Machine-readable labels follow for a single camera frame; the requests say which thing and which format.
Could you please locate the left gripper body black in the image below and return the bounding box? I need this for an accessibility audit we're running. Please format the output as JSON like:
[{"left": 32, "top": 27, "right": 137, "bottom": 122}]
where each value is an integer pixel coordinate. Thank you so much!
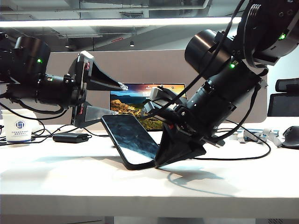
[{"left": 63, "top": 53, "right": 91, "bottom": 128}]

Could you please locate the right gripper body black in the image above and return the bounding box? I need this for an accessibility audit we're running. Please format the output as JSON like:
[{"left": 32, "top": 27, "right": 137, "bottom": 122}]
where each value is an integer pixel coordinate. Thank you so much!
[{"left": 141, "top": 97, "right": 224, "bottom": 148}]

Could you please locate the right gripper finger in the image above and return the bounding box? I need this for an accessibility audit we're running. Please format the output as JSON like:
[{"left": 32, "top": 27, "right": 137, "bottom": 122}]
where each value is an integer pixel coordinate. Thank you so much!
[
  {"left": 156, "top": 140, "right": 207, "bottom": 168},
  {"left": 154, "top": 124, "right": 188, "bottom": 168}
]

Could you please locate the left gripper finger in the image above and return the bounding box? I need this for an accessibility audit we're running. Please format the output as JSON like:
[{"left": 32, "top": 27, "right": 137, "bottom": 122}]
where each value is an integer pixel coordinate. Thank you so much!
[
  {"left": 83, "top": 58, "right": 129, "bottom": 92},
  {"left": 73, "top": 101, "right": 119, "bottom": 128}
]

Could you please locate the black phone charger cable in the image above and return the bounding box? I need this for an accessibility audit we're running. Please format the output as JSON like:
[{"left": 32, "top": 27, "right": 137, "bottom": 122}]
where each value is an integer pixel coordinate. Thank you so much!
[{"left": 192, "top": 119, "right": 272, "bottom": 161}]

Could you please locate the black smartphone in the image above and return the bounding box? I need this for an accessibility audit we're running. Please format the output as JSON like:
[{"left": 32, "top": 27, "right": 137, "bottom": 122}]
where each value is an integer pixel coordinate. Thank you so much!
[{"left": 100, "top": 114, "right": 162, "bottom": 171}]

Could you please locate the black power adapter brick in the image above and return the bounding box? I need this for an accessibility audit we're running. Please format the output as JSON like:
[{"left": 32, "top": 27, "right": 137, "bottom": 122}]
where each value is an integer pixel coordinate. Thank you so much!
[{"left": 52, "top": 133, "right": 92, "bottom": 144}]

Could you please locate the white open laptop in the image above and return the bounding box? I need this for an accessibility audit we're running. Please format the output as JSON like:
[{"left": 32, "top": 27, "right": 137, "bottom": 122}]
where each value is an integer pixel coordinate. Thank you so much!
[{"left": 109, "top": 83, "right": 187, "bottom": 140}]

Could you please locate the white ceiling light strip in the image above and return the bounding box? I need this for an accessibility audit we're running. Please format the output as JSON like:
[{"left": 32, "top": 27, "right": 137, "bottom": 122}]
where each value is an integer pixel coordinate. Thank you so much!
[{"left": 0, "top": 17, "right": 242, "bottom": 28}]

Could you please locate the white paper cup blue logo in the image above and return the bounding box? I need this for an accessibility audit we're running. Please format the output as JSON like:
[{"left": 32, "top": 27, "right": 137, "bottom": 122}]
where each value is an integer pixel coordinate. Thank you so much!
[{"left": 2, "top": 113, "right": 35, "bottom": 144}]

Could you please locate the black office chair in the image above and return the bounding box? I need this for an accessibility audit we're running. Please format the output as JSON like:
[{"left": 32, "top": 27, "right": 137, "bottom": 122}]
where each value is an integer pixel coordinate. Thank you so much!
[{"left": 267, "top": 78, "right": 299, "bottom": 117}]

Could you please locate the black computer mouse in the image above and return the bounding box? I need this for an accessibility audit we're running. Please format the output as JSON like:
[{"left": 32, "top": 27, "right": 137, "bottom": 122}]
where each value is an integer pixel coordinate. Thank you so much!
[{"left": 281, "top": 125, "right": 299, "bottom": 150}]

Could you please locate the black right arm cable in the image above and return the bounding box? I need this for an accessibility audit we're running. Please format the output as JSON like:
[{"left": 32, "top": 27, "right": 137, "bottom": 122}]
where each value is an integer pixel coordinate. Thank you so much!
[{"left": 141, "top": 0, "right": 245, "bottom": 119}]

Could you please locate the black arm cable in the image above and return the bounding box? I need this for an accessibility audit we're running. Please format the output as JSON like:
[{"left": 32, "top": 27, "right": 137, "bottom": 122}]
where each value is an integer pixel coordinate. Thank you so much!
[
  {"left": 141, "top": 0, "right": 245, "bottom": 119},
  {"left": 0, "top": 92, "right": 70, "bottom": 120}
]

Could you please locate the black laptop power cable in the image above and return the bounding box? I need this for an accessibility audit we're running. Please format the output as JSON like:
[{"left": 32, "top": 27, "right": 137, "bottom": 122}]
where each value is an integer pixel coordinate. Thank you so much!
[{"left": 0, "top": 118, "right": 110, "bottom": 147}]

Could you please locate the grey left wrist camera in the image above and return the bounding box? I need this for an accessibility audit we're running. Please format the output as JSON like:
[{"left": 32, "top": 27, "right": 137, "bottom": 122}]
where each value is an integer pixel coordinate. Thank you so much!
[{"left": 79, "top": 51, "right": 94, "bottom": 63}]

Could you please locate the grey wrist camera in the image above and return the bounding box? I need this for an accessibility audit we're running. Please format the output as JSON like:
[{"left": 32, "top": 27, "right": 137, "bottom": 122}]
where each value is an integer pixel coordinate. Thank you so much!
[
  {"left": 79, "top": 51, "right": 94, "bottom": 63},
  {"left": 149, "top": 86, "right": 169, "bottom": 101}
]

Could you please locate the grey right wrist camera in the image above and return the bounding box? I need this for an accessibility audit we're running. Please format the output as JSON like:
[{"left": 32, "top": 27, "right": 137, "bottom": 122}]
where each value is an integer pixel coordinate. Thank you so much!
[{"left": 149, "top": 86, "right": 169, "bottom": 101}]

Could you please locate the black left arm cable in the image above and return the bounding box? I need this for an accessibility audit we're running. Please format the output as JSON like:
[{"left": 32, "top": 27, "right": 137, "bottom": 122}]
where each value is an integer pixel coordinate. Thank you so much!
[{"left": 0, "top": 92, "right": 70, "bottom": 120}]

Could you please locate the grey lanyard with badge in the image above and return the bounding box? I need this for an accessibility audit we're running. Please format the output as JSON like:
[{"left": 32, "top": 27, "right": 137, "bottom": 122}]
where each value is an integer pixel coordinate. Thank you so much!
[{"left": 228, "top": 127, "right": 284, "bottom": 148}]

